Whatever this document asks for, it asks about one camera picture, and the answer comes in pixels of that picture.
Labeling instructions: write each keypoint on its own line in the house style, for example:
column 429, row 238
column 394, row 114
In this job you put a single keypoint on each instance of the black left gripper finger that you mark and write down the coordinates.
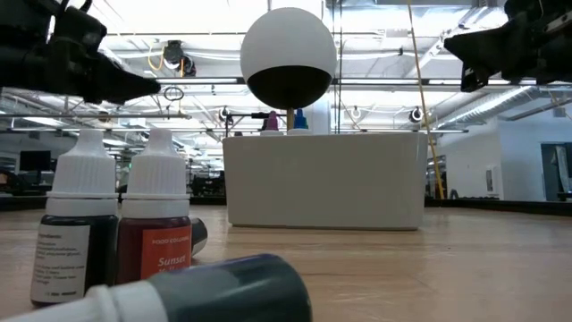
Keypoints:
column 120, row 85

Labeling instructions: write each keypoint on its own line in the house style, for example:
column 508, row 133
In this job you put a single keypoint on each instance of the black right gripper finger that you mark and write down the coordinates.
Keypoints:
column 473, row 78
column 487, row 44

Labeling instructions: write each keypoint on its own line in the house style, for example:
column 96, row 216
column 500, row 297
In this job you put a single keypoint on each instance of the large purple food coloring bottle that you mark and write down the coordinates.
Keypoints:
column 271, row 121

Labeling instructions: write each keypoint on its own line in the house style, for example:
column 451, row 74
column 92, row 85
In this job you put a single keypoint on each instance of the large blue food coloring bottle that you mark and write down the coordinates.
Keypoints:
column 300, row 120

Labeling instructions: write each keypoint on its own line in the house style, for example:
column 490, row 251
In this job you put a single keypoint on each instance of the grey plastic tray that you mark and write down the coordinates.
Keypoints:
column 326, row 179

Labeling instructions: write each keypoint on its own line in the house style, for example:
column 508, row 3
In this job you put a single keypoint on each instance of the small black food coloring bottle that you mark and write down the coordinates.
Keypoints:
column 67, row 259

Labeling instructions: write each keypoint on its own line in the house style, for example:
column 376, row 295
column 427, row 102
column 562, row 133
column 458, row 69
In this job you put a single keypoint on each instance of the small dark blue coloring bottle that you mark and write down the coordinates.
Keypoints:
column 232, row 290

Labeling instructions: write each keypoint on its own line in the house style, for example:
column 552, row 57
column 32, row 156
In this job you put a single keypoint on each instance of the small sunset yellow coloring bottle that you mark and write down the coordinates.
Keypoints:
column 156, row 250

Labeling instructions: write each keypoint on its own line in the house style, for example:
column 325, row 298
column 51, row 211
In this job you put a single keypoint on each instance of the white globe table lamp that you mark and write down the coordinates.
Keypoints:
column 288, row 44

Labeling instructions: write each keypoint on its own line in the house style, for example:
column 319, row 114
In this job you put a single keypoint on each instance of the black wall screen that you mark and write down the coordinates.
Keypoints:
column 33, row 161

